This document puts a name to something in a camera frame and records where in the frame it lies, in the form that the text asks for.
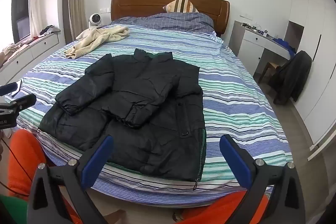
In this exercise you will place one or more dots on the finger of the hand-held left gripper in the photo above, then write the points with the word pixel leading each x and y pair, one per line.
pixel 25 102
pixel 9 88

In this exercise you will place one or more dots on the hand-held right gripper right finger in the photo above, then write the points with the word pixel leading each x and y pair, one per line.
pixel 236 161

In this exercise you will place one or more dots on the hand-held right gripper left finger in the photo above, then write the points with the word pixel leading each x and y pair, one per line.
pixel 97 161

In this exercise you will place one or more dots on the black puffer jacket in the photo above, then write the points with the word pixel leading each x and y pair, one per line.
pixel 147 98

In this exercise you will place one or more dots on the dark clothes pile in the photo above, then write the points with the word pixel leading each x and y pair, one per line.
pixel 50 29

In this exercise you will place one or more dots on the beige cloth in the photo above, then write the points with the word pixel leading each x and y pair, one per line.
pixel 13 52

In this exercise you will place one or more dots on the person's orange pants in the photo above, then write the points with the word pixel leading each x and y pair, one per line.
pixel 23 155

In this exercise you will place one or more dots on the bed with striped sheet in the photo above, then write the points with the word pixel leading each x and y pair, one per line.
pixel 236 108

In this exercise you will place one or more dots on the white window bench cabinet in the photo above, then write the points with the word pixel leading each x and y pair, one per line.
pixel 39 45

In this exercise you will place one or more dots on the window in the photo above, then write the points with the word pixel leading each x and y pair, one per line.
pixel 6 3

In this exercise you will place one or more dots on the white sheer curtain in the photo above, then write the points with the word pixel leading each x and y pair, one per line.
pixel 35 3

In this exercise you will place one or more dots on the cream fleece jacket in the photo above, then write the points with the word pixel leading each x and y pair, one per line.
pixel 97 39

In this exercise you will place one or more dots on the person's green sweater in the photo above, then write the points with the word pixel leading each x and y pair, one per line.
pixel 11 211

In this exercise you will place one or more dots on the wooden chair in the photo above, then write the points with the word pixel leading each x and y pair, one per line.
pixel 270 66

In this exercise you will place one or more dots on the dark coat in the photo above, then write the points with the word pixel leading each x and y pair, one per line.
pixel 294 74

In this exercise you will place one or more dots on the white round fan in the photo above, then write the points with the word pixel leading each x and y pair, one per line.
pixel 94 19

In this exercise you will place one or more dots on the white desk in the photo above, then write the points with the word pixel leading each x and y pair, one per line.
pixel 252 45

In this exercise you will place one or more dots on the blue cloth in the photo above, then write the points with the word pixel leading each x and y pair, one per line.
pixel 287 47

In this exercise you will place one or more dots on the white wardrobe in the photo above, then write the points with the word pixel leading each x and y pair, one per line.
pixel 315 56

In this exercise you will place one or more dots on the wooden headboard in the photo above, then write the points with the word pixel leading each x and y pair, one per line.
pixel 136 6

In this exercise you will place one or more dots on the blue checked quilt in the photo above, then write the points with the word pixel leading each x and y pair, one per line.
pixel 178 22

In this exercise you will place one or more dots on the orange striped pillow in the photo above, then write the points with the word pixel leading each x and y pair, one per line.
pixel 181 5

